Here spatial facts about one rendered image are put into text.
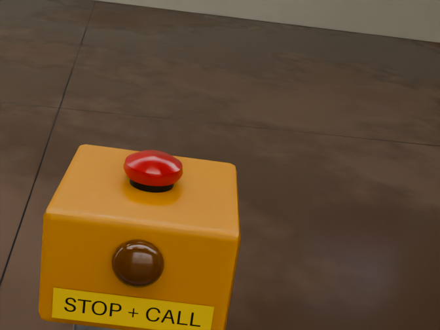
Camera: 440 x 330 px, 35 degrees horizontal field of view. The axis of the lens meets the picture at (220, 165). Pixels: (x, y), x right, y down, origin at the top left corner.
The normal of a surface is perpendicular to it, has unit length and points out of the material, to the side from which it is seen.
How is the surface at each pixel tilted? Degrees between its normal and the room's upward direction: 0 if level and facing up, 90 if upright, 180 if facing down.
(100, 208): 0
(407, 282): 0
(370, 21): 90
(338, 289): 0
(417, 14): 90
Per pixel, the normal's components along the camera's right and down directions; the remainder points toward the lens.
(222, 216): 0.14, -0.92
